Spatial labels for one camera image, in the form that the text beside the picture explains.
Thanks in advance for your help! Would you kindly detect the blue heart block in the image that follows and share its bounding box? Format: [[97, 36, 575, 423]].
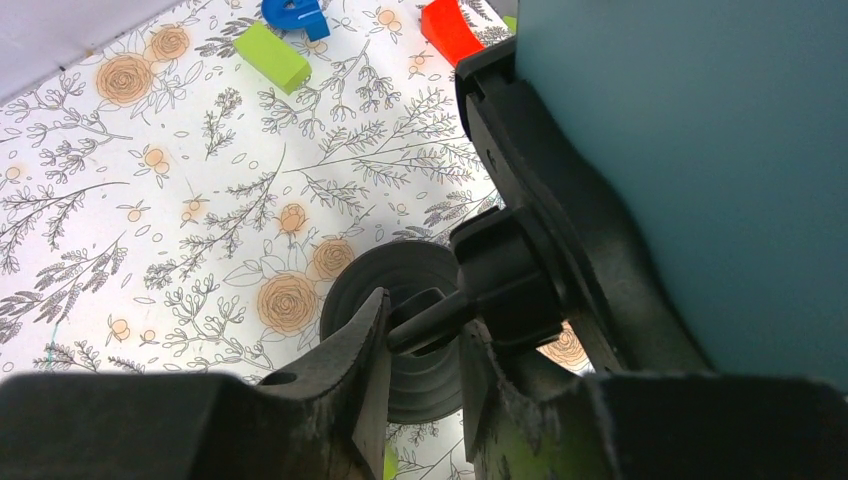
[[261, 0, 330, 41]]

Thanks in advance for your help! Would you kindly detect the red arch block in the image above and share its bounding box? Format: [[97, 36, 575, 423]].
[[421, 0, 484, 67]]

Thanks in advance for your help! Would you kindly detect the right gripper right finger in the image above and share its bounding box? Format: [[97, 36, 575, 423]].
[[458, 322, 847, 479]]

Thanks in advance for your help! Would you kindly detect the black tripod stand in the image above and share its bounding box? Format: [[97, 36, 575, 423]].
[[320, 39, 710, 424]]

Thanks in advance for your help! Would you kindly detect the teal phone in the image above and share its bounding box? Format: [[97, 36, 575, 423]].
[[516, 1, 847, 388]]

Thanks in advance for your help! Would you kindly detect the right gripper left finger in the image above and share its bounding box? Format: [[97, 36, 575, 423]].
[[1, 288, 391, 479]]

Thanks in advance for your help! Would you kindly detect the green cylinder block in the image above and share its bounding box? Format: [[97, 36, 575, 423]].
[[233, 22, 312, 94]]

